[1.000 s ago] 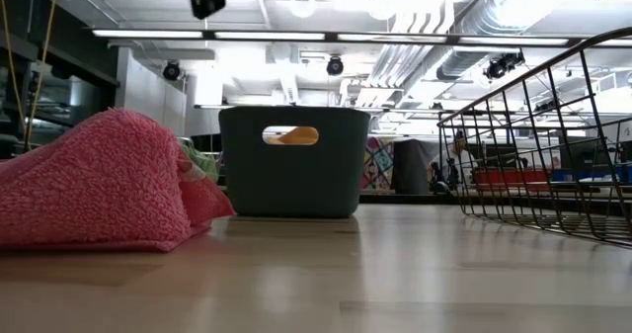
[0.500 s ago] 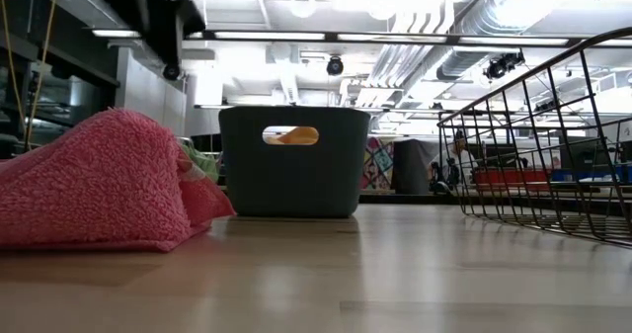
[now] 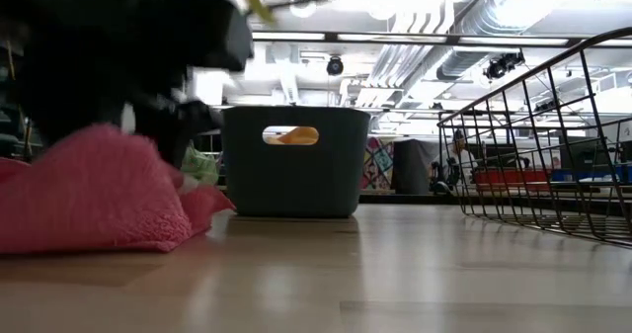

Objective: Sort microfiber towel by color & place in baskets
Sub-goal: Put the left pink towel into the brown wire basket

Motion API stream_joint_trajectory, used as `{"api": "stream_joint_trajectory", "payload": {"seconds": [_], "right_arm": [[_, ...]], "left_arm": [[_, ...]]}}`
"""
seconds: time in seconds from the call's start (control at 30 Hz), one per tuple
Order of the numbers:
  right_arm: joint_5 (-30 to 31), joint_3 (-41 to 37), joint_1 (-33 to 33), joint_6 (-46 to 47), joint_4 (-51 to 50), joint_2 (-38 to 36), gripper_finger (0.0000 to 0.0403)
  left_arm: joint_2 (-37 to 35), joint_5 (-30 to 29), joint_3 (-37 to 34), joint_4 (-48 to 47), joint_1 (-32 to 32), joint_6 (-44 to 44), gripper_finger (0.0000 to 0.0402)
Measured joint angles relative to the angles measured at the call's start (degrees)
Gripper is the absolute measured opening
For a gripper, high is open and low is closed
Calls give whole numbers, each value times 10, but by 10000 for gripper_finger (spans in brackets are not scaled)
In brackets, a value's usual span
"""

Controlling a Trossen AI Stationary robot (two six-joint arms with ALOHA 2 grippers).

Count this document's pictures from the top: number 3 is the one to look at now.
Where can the red bin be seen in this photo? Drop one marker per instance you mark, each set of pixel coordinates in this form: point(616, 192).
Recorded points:
point(508, 177)

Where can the green microfiber towel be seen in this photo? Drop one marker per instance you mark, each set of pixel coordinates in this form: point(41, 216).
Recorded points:
point(200, 167)

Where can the black overhead light bar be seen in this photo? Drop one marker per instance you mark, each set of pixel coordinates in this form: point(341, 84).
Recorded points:
point(331, 37)

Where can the person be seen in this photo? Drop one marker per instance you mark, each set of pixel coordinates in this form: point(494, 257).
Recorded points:
point(456, 162)

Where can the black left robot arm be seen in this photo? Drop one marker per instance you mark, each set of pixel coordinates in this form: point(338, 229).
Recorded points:
point(59, 66)

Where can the silver ventilation duct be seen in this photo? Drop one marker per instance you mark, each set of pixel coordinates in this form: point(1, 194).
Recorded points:
point(474, 56)

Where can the blue bin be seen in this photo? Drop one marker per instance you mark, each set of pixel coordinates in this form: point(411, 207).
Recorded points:
point(592, 175)

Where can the black ceiling spotlight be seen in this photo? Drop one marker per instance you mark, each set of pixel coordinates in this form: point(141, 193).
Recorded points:
point(335, 66)
point(501, 65)

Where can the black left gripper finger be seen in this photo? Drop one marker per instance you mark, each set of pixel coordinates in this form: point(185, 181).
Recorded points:
point(165, 135)
point(200, 118)

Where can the pink microfiber towel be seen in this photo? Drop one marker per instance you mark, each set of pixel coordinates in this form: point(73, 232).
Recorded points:
point(99, 199)

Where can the teal plastic basket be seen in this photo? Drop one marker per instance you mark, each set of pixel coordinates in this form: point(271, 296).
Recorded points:
point(296, 185)

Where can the round ceiling lamp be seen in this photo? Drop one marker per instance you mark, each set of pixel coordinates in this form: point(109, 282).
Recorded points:
point(302, 7)

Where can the colourful patterned panel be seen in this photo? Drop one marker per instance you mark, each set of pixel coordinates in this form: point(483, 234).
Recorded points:
point(377, 165)

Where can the black aluminium frame rail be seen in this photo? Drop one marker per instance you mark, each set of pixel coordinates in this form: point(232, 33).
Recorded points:
point(410, 199)

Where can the black cabinet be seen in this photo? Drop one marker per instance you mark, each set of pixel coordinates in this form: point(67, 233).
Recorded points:
point(415, 167)

